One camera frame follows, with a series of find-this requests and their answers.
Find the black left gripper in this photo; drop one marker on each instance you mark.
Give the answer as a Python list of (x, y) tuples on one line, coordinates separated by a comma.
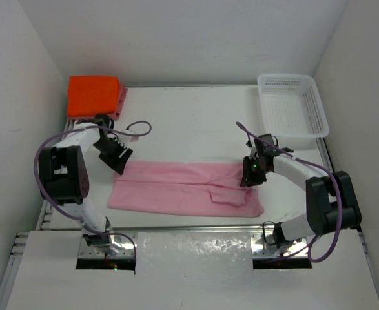
[(115, 163)]

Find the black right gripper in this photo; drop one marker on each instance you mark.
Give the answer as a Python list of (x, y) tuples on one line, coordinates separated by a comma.
[(248, 179)]

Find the light pink t-shirt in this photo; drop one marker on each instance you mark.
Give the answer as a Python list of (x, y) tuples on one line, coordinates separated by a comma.
[(184, 189)]

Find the pink red t-shirt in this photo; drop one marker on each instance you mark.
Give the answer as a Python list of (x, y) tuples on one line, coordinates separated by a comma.
[(120, 103)]

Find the orange t-shirt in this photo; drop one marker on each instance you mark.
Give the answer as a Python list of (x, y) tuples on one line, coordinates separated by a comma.
[(90, 95)]

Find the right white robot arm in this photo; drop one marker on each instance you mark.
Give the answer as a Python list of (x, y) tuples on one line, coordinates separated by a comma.
[(330, 200)]

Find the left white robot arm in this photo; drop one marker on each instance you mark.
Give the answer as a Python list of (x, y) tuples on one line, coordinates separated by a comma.
[(62, 171)]

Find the white plastic basket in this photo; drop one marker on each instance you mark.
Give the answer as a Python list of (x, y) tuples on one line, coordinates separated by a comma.
[(291, 106)]

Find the white front cover panel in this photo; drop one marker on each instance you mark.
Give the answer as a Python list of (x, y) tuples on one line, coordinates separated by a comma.
[(188, 271)]

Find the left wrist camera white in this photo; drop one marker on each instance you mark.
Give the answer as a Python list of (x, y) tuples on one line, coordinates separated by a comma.
[(132, 136)]

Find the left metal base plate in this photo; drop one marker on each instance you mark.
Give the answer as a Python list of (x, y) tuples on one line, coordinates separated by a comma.
[(110, 251)]

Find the metal base plate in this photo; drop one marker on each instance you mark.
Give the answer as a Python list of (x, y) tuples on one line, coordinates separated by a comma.
[(266, 255), (110, 251)]

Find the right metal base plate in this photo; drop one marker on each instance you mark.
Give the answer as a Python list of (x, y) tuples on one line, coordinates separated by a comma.
[(266, 255)]

